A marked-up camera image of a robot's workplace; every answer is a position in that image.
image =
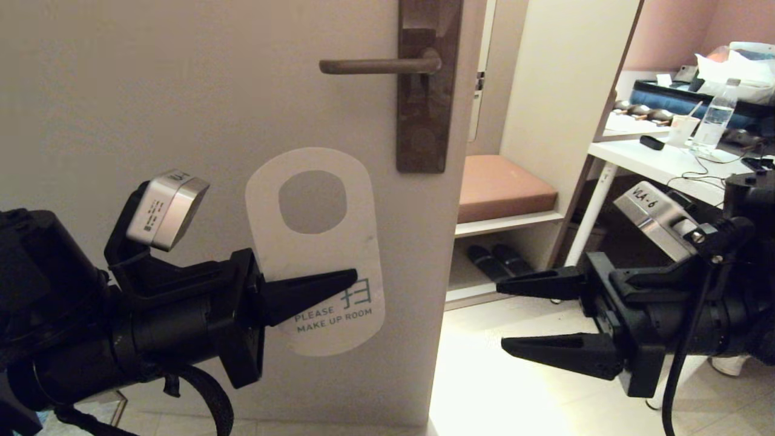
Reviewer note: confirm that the white sneaker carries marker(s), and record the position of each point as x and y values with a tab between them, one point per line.
729	365

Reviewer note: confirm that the white shelf bench unit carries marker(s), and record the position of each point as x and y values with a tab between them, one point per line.
563	91

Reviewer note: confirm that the dark blue tray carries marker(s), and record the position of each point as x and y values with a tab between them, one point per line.
660	100

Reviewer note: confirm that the small black box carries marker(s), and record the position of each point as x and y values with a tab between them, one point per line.
651	143

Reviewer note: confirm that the white paper sheet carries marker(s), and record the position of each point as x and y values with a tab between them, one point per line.
633	126

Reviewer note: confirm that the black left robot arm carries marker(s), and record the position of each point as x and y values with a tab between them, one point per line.
42	290

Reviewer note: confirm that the beige room door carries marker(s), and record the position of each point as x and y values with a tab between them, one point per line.
181	91

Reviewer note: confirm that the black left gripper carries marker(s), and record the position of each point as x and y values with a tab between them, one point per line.
242	339

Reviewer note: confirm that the white plastic bag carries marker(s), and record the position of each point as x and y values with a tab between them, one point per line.
745	72

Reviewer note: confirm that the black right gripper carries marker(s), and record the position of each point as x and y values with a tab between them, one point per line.
642	339

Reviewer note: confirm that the white paper cup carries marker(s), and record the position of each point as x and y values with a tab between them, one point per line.
679	133

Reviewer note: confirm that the blue and white door hanger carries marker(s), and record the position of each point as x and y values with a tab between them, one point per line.
315	254

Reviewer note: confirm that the black smartphone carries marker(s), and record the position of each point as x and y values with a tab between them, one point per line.
761	162

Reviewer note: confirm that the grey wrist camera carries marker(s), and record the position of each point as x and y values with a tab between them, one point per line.
163	209
654	218

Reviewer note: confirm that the clear plastic water bottle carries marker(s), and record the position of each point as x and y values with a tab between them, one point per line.
714	121

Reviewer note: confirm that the blue carpet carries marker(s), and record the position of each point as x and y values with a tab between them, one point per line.
47	419

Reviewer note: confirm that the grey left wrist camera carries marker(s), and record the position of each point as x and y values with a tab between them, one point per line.
163	209

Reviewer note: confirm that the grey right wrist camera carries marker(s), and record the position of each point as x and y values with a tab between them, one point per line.
654	218

